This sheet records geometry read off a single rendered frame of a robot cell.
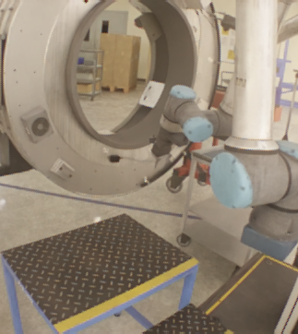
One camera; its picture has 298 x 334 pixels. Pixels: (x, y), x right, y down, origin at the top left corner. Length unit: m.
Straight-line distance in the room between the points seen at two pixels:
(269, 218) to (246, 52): 0.49
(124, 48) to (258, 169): 7.48
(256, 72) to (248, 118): 0.12
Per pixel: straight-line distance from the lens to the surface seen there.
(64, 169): 1.59
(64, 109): 1.55
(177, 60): 2.08
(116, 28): 10.88
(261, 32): 0.88
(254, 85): 0.87
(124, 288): 1.07
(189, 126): 1.10
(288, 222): 1.05
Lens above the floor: 1.31
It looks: 21 degrees down
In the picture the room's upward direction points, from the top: 6 degrees clockwise
